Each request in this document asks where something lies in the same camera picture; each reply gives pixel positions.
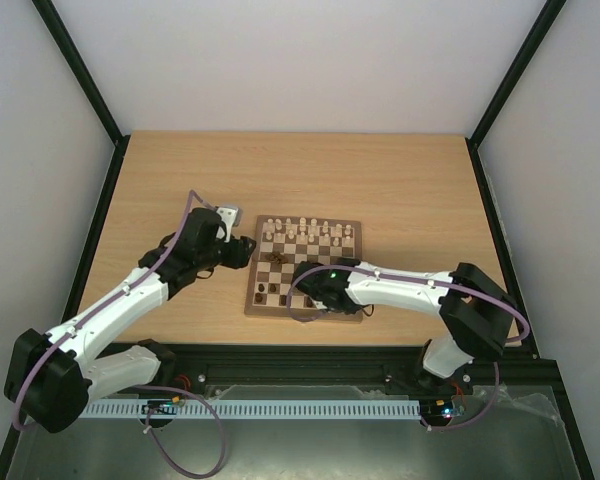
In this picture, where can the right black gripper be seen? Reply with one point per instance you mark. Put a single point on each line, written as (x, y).
(309, 279)

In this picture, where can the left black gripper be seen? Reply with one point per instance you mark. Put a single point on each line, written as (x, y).
(240, 256)

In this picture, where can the wooden chess board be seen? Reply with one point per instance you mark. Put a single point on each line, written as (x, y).
(306, 241)

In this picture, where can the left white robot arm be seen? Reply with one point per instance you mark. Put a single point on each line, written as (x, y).
(54, 376)

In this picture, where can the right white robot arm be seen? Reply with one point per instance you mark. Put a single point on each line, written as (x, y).
(480, 317)

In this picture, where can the dark knight chess piece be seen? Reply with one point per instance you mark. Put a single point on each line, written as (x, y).
(276, 257)

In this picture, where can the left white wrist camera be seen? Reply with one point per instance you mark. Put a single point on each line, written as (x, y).
(230, 215)

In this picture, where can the black aluminium frame rail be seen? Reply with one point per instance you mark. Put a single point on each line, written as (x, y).
(322, 365)

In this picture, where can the white slotted cable duct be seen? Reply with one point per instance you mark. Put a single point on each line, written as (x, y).
(127, 408)

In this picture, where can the left black frame post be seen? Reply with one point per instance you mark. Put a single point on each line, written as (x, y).
(73, 58)

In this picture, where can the black frame post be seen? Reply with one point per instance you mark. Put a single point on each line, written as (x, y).
(547, 16)
(73, 58)

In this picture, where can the right black frame post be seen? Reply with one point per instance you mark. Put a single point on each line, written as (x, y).
(547, 16)

